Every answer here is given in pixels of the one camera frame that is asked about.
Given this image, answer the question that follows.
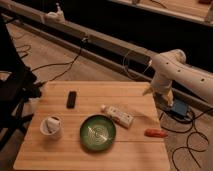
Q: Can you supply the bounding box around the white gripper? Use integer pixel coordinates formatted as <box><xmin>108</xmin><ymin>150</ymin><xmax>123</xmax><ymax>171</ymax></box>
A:
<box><xmin>142</xmin><ymin>75</ymin><xmax>174</xmax><ymax>107</ymax></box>

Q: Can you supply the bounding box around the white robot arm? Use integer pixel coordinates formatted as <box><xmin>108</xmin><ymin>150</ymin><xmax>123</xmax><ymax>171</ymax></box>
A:
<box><xmin>143</xmin><ymin>49</ymin><xmax>213</xmax><ymax>106</ymax></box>

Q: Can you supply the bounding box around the green ceramic bowl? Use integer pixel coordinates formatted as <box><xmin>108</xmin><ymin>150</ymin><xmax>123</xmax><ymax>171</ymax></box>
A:
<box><xmin>79</xmin><ymin>115</ymin><xmax>116</xmax><ymax>152</ymax></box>

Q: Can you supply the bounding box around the black rectangular remote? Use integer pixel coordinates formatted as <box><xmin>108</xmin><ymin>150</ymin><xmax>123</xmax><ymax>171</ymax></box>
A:
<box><xmin>66</xmin><ymin>91</ymin><xmax>77</xmax><ymax>108</ymax></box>

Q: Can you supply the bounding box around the white cup with object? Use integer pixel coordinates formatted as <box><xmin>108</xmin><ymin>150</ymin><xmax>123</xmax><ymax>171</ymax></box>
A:
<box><xmin>40</xmin><ymin>116</ymin><xmax>62</xmax><ymax>140</ymax></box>

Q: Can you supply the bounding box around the looped white cable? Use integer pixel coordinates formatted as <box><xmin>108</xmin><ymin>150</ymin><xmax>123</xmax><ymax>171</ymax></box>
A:
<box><xmin>122</xmin><ymin>46</ymin><xmax>153</xmax><ymax>80</ymax></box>

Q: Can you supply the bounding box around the long metal rail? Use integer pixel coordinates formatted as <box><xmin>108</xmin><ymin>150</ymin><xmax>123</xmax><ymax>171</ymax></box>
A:
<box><xmin>0</xmin><ymin>0</ymin><xmax>213</xmax><ymax>115</ymax></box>

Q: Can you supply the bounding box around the black floor cable left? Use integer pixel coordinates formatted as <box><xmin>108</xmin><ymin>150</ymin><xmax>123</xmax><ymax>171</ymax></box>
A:
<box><xmin>31</xmin><ymin>38</ymin><xmax>88</xmax><ymax>83</ymax></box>

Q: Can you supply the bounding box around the white object on rail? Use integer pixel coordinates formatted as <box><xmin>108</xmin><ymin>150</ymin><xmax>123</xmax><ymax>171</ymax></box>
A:
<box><xmin>45</xmin><ymin>3</ymin><xmax>65</xmax><ymax>22</ymax></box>

